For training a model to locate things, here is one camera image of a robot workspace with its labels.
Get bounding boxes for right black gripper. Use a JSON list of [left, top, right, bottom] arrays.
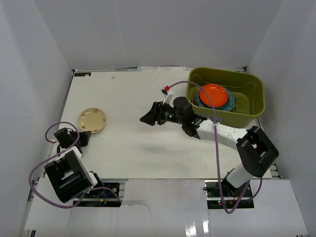
[[140, 101, 185, 126]]

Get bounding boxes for cream floral plate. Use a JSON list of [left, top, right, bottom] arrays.
[[77, 108, 107, 133]]

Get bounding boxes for orange plate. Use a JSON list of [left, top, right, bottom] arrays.
[[199, 84, 228, 108]]

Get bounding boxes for teal scalloped plate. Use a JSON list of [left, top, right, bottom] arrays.
[[194, 87, 235, 112]]

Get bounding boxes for dark red rimmed plate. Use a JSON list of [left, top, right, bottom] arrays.
[[193, 95, 199, 106]]

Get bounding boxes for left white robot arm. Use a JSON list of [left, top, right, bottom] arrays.
[[44, 128, 104, 203]]

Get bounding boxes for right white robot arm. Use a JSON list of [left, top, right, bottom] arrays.
[[140, 97, 279, 197]]

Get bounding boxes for olive green plastic bin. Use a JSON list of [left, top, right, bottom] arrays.
[[188, 67, 265, 128]]

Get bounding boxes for white papers at back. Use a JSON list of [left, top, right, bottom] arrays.
[[138, 66, 186, 72]]

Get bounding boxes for black label sticker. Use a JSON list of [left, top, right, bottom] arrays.
[[74, 72, 91, 77]]

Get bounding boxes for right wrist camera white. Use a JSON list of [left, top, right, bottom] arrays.
[[159, 86, 174, 105]]

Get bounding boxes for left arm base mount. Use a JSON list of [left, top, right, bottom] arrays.
[[78, 182, 125, 208]]

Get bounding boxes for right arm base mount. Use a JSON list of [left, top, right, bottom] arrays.
[[203, 181, 255, 210]]

